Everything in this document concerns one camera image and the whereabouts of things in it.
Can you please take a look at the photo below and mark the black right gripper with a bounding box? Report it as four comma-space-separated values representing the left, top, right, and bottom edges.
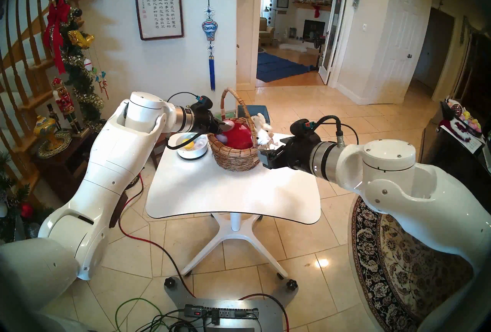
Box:
258, 135, 322, 170

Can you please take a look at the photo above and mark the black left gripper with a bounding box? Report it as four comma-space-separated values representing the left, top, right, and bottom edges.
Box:
192, 105, 231, 137

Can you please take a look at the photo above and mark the wicker basket with handle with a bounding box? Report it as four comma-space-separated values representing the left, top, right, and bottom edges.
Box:
206, 87, 261, 172

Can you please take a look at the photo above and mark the pastel egg decoration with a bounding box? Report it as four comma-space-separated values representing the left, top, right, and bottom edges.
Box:
460, 109, 483, 133

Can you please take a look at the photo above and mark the white plush bunny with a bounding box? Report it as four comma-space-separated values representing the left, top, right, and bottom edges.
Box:
255, 129, 275, 148

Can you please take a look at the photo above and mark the red tulle cloth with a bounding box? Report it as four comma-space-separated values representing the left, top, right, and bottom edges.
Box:
213, 120, 254, 150

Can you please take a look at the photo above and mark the blue fabric storage box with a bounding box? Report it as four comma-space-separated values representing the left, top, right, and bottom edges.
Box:
237, 105, 271, 124

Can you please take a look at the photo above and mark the cream plush bunny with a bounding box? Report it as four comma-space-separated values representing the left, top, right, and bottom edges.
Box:
251, 112, 272, 131

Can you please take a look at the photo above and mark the white round bowl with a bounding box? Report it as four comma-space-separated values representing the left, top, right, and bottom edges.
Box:
176, 132, 209, 160

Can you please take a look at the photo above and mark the small brown wooden stool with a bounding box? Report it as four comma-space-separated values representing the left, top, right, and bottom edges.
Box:
150, 135, 169, 170

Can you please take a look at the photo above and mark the blue floor rug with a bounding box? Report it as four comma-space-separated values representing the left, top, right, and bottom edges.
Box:
256, 52, 319, 83

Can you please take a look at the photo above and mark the blue vase knot hanging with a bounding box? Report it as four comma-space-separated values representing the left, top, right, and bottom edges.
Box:
201, 0, 218, 91

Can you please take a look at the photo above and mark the beige armchair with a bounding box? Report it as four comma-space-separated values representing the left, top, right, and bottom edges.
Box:
259, 17, 276, 42

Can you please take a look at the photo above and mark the black floor fan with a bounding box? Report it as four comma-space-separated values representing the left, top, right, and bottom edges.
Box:
313, 34, 326, 69

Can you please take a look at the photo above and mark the black fireplace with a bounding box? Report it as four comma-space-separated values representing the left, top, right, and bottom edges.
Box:
302, 20, 326, 42

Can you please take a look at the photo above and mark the white glass french door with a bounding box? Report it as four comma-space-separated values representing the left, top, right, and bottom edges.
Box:
318, 0, 350, 85

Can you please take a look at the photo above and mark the green christmas garland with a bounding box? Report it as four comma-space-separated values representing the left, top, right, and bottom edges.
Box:
58, 5, 117, 132

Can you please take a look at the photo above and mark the red nutcracker figure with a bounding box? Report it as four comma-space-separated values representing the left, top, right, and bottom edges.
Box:
52, 77, 83, 134

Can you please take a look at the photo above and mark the brass decorative plate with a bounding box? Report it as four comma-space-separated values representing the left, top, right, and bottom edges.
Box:
37, 131, 73, 160

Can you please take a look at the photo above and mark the dark wooden cabinet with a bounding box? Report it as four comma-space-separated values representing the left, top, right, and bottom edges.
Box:
31, 132, 98, 205

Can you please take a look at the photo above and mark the black power strip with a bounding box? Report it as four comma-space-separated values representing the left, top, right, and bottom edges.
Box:
183, 304, 259, 320

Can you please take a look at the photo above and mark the white panel door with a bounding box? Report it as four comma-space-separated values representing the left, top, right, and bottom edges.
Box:
378, 0, 424, 105

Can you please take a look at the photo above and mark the small black nutcracker figure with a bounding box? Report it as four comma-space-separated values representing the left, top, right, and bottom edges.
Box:
46, 104, 62, 131

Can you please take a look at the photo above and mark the black piano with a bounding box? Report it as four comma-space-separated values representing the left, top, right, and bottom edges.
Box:
420, 99, 491, 201

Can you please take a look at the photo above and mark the yellow ceramic vase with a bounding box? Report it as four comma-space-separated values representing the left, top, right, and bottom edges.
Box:
33, 116, 58, 148

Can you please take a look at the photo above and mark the oriental patterned round rug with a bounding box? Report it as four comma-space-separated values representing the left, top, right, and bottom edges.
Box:
348, 197, 476, 332

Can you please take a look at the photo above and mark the red santa hat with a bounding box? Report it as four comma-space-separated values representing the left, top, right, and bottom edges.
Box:
438, 119, 471, 142

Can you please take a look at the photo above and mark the wooden staircase railing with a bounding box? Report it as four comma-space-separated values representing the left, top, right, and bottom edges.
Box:
0, 0, 125, 182

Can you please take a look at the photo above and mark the red ribbon bow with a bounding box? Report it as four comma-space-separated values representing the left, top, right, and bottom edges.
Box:
42, 0, 71, 74

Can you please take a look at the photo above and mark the white paper sheet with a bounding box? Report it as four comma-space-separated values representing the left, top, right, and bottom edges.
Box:
440, 125, 483, 154

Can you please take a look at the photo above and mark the small christmas tree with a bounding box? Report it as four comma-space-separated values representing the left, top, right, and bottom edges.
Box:
0, 151, 54, 243

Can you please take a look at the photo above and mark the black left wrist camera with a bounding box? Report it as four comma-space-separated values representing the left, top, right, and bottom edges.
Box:
192, 95, 214, 110

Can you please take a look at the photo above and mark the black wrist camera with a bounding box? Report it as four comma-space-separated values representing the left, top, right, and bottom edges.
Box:
290, 119, 323, 138
192, 95, 214, 110

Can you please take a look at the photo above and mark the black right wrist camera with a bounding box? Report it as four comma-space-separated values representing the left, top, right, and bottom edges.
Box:
290, 119, 323, 138

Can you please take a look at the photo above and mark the black left camera cable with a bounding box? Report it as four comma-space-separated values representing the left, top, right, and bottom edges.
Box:
166, 92, 204, 150

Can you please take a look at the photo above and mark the black camera cable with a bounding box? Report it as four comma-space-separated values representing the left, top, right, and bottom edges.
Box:
166, 92, 204, 150
313, 115, 359, 145

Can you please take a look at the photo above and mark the black right camera cable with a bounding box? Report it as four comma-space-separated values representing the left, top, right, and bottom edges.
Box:
313, 115, 359, 145

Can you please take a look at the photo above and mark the white table pedestal base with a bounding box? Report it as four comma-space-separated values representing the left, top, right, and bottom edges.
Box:
180, 212, 298, 281

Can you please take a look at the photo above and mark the colourful hanging ornament string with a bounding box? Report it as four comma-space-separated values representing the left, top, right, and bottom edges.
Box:
94, 70, 110, 99

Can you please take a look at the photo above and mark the red cable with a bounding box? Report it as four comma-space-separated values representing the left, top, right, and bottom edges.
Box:
117, 174, 192, 297
238, 292, 290, 332

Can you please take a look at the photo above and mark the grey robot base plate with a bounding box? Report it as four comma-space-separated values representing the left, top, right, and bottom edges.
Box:
164, 277, 299, 332

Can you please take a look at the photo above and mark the green cable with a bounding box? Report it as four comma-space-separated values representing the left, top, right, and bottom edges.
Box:
115, 298, 163, 332

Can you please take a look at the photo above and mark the black cable bundle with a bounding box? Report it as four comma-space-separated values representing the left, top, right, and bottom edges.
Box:
150, 308, 215, 332

